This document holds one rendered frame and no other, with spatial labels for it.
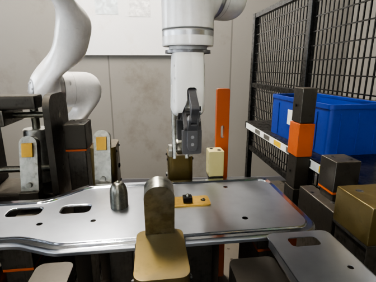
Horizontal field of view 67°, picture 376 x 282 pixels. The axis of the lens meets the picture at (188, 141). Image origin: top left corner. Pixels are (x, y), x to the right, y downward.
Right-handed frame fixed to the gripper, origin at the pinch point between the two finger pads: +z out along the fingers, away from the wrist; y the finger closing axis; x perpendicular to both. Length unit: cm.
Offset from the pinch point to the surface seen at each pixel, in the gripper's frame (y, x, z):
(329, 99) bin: -36, 51, -2
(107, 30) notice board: -244, -45, -46
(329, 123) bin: -14.1, 36.6, 0.7
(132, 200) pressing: -1.9, -10.4, 11.9
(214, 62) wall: -238, 58, -17
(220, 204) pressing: 1.8, 5.8, 11.9
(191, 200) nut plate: 0.9, 0.5, 11.1
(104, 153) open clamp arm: -14.6, -17.0, 6.0
